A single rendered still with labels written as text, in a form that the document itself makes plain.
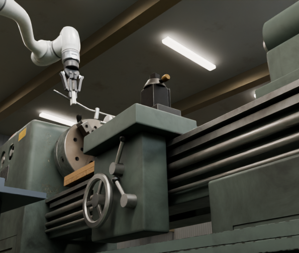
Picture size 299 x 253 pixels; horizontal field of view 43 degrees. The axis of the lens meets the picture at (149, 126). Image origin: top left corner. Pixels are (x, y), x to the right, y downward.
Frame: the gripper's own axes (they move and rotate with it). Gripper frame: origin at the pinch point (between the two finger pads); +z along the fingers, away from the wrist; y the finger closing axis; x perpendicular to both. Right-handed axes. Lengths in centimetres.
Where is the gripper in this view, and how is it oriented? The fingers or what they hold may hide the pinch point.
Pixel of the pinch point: (72, 98)
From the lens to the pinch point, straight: 191.1
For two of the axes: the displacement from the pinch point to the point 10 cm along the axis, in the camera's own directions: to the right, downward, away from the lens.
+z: 1.2, 9.2, -3.8
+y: 8.1, 1.3, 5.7
